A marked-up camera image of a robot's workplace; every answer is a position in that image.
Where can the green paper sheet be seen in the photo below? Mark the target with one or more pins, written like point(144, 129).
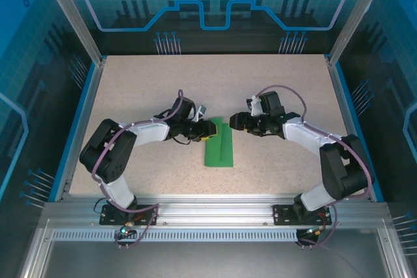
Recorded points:
point(215, 151)

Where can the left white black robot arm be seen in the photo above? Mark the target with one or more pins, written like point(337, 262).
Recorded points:
point(107, 151)

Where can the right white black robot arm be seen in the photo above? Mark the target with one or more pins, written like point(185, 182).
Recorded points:
point(339, 167)

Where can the connector with green light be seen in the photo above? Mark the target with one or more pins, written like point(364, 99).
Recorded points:
point(126, 228)
point(314, 231)

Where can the aluminium mounting rail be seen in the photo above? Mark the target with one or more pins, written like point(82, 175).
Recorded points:
point(215, 208)

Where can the aluminium side rail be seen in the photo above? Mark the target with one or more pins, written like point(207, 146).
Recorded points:
point(356, 134)
point(79, 128)

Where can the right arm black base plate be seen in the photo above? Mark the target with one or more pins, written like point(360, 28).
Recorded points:
point(283, 216)

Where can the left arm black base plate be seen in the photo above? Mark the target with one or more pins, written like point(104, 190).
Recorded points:
point(112, 217)

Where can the aluminium frame post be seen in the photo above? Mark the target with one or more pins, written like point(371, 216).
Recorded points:
point(75, 21)
point(355, 14)

